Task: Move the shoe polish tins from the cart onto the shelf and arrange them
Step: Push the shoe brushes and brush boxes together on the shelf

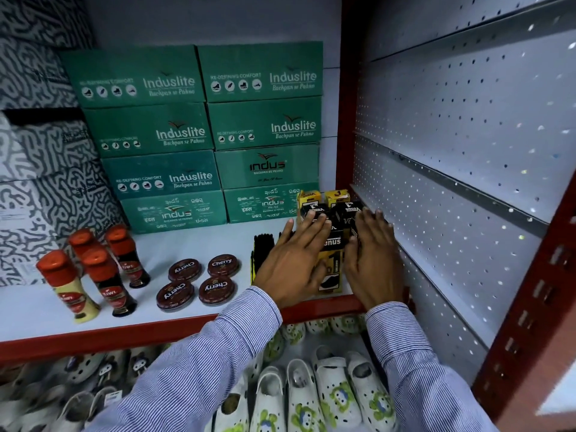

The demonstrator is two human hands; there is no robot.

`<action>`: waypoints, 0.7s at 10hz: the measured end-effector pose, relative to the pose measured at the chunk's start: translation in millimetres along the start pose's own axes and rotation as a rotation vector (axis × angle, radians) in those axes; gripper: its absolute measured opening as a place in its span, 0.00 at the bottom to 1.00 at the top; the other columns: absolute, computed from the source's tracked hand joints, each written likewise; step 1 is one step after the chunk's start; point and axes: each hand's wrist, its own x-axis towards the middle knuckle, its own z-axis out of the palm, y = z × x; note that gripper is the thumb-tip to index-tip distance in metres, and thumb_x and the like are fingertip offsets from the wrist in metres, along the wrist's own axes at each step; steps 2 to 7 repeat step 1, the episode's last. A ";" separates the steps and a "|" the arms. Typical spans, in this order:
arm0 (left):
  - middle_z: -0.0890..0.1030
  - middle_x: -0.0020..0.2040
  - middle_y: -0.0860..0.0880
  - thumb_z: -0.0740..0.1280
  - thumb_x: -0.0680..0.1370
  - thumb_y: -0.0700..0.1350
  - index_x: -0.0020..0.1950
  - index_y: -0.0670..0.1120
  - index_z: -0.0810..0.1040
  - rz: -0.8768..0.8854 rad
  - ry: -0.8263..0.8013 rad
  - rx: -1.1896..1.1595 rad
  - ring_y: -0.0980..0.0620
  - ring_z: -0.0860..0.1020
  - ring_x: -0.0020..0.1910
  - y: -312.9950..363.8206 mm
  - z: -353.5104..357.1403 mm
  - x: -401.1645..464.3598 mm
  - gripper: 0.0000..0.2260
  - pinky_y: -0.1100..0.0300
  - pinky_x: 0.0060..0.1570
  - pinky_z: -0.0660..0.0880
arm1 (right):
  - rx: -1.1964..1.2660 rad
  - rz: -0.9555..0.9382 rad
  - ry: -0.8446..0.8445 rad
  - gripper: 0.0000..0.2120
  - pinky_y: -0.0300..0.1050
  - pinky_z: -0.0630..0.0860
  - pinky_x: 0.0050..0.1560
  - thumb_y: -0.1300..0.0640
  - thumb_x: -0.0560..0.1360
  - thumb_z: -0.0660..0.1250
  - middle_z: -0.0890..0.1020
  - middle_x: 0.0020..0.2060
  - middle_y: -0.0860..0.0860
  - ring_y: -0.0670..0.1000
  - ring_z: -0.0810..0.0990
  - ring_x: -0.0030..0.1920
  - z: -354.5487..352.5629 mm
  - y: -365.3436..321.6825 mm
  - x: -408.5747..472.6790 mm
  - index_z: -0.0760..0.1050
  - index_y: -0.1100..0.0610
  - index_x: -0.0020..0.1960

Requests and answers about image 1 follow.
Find person's left hand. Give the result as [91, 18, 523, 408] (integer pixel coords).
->
[253, 210, 333, 310]

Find person's right hand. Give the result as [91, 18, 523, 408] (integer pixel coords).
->
[344, 206, 406, 312]

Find yellow black polish boxes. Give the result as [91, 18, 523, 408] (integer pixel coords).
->
[296, 188, 383, 294]

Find shoe polish tin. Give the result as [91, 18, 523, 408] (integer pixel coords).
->
[167, 258, 203, 284]
[155, 281, 196, 313]
[198, 275, 236, 307]
[206, 254, 241, 278]

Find red metal shelf rack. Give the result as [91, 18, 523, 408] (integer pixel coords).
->
[0, 215, 365, 365]

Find person's left forearm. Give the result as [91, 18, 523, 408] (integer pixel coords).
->
[88, 286, 283, 432]

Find person's right forearm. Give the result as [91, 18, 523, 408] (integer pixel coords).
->
[365, 302, 498, 432]

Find orange-capped dark polish bottle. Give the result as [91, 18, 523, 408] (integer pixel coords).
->
[80, 247, 138, 318]
[104, 224, 152, 289]

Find white perforated shelf panel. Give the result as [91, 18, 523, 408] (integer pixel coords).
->
[350, 0, 576, 388]

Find stack of green shoe boxes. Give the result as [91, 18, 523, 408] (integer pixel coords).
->
[58, 40, 325, 235]

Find orange-capped cream polish bottle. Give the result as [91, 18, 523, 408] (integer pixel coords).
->
[35, 249, 101, 323]
[67, 227, 102, 262]

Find rows of white printed clogs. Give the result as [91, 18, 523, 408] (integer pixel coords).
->
[0, 312, 401, 432]

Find stack of black-white patterned boxes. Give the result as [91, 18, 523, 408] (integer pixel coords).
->
[0, 0, 127, 287]

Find red shelf upright post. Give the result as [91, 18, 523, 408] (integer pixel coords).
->
[335, 0, 374, 199]
[470, 173, 576, 432]

